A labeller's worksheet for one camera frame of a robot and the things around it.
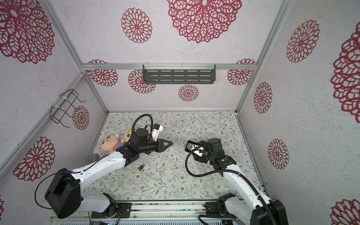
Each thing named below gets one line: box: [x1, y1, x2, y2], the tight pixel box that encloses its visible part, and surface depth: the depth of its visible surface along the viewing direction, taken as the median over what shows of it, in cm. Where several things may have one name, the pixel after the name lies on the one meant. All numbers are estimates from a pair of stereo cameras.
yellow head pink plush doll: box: [124, 128, 133, 143], surface depth 99 cm
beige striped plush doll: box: [101, 134, 126, 154], surface depth 94 cm
